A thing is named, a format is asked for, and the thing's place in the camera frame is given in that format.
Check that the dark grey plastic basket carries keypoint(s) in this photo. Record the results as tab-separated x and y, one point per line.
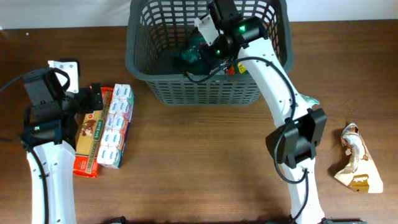
157	30

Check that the orange spaghetti pasta packet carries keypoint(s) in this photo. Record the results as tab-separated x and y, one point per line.
88	142

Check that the Kleenex tissue multipack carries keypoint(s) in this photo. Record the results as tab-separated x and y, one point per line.
116	126

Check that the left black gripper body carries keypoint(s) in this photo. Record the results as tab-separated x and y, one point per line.
71	102

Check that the small mint green packet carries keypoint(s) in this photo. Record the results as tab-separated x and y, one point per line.
310	101

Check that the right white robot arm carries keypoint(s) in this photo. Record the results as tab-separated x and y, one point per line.
299	128

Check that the green Nescafe coffee bag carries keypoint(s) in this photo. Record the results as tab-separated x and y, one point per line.
199	58

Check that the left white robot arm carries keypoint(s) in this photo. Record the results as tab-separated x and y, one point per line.
49	136

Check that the beige snack bag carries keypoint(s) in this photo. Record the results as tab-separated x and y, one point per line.
360	174

